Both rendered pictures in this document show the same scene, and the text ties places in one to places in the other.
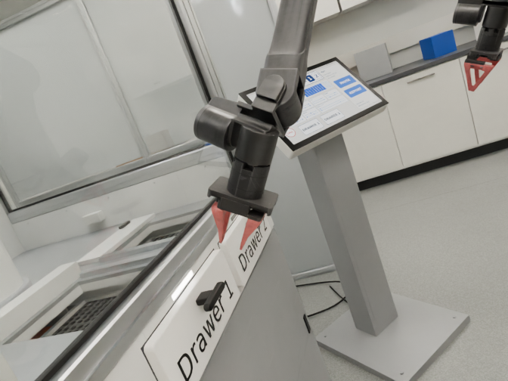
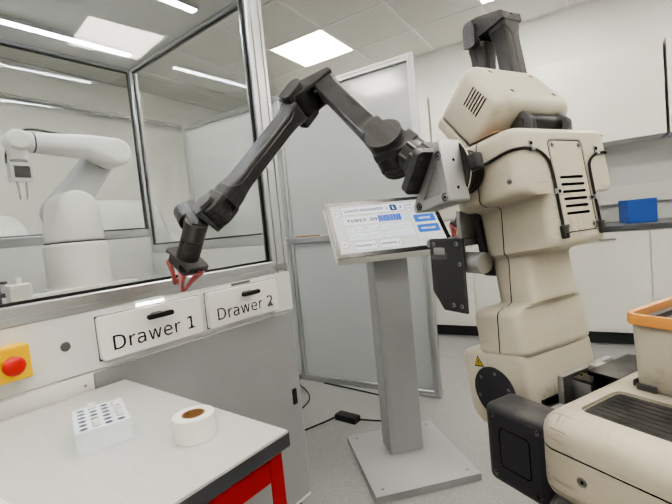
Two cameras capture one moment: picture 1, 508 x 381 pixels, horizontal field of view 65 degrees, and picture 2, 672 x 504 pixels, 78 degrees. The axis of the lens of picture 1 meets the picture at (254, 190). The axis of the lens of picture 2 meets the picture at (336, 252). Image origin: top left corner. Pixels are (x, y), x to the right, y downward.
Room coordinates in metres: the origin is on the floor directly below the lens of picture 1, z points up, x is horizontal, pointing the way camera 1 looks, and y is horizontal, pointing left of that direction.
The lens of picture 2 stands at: (-0.29, -0.68, 1.09)
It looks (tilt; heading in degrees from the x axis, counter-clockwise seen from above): 4 degrees down; 18
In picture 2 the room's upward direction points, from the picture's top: 6 degrees counter-clockwise
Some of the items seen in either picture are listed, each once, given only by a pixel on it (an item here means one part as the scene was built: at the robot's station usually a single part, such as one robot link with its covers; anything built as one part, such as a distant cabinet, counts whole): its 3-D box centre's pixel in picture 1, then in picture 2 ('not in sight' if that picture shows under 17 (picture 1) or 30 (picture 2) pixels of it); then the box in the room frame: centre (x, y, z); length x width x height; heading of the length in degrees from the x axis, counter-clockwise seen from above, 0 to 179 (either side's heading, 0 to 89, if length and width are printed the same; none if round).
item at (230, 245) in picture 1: (248, 236); (244, 301); (0.91, 0.05, 0.87); 0.29 x 0.02 x 0.11; 160
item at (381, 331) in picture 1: (355, 231); (397, 350); (1.53, -0.34, 0.51); 0.50 x 0.45 x 1.02; 29
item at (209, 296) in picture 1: (208, 297); (158, 314); (0.61, 0.13, 0.91); 0.07 x 0.04 x 0.01; 160
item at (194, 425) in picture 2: not in sight; (194, 424); (0.28, -0.21, 0.78); 0.07 x 0.07 x 0.04
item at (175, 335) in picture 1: (201, 315); (154, 325); (0.62, 0.16, 0.87); 0.29 x 0.02 x 0.11; 160
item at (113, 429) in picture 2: not in sight; (101, 424); (0.26, -0.02, 0.78); 0.12 x 0.08 x 0.04; 52
